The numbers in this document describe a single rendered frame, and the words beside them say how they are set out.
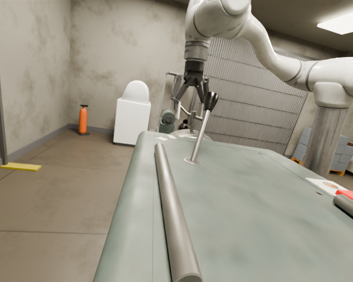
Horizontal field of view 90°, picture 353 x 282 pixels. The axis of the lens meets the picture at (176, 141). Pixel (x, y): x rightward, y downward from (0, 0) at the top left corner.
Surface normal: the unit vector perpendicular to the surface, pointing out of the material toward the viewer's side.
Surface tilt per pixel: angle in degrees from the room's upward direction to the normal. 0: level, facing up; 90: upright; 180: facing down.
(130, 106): 90
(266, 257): 0
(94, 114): 90
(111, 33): 90
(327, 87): 109
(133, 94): 90
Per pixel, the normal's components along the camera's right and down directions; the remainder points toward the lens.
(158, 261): 0.19, -0.94
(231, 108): 0.15, 0.32
